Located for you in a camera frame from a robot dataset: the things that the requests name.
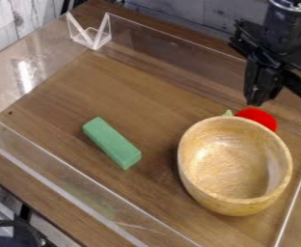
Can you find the green rectangular foam block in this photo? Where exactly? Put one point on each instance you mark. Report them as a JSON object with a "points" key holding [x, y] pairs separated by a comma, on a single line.
{"points": [[112, 142]]}

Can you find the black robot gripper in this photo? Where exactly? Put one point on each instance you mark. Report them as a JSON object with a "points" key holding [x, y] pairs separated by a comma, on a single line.
{"points": [[277, 37]]}

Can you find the clear acrylic corner bracket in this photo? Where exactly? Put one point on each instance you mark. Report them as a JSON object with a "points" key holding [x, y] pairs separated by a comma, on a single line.
{"points": [[92, 38]]}

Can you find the black metal mount with bolt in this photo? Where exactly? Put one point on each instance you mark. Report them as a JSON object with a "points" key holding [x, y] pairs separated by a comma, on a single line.
{"points": [[26, 236]]}

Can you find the light wooden bowl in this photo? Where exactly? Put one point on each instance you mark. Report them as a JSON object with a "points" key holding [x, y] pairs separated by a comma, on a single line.
{"points": [[234, 165]]}

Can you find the red plush strawberry toy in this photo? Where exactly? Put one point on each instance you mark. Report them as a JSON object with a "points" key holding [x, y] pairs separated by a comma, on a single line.
{"points": [[256, 115]]}

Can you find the clear acrylic tray walls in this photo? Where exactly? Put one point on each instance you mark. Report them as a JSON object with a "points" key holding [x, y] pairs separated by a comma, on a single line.
{"points": [[150, 84]]}

